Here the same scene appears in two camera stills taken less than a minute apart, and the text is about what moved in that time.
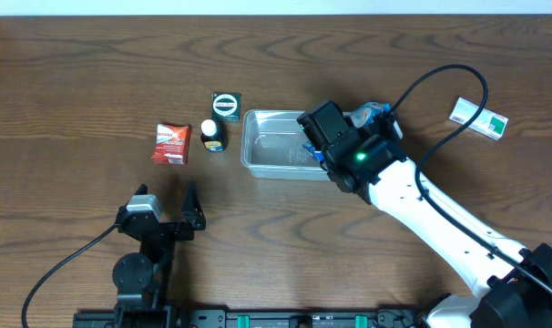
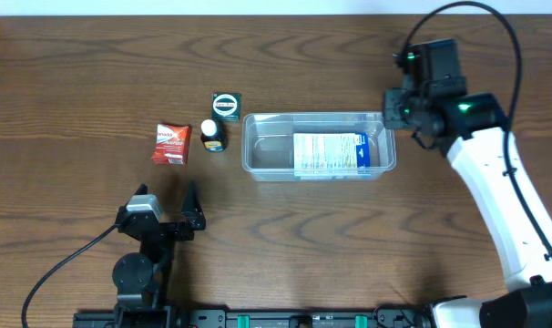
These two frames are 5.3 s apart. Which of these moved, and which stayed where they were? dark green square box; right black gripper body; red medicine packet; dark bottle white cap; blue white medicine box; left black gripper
Moved: blue white medicine box; right black gripper body
Stayed: red medicine packet; left black gripper; dark bottle white cap; dark green square box
